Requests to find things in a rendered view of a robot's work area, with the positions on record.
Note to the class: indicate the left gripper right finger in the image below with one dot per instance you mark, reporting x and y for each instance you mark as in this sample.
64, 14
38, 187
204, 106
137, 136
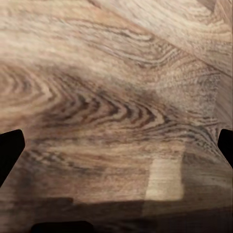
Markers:
225, 144

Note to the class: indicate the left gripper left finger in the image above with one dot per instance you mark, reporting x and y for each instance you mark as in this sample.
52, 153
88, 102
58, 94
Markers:
11, 146

